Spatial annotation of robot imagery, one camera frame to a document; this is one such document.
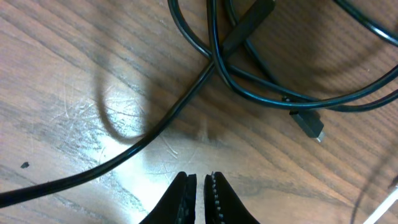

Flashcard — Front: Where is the white usb cable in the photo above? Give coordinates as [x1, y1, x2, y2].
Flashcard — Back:
[363, 185, 398, 224]

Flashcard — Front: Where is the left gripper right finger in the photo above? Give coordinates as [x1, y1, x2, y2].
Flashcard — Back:
[203, 172, 259, 224]

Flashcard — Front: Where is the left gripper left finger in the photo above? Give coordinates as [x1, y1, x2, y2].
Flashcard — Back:
[140, 172, 197, 224]

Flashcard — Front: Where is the black usb cable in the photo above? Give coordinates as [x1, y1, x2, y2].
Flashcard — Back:
[0, 0, 398, 208]

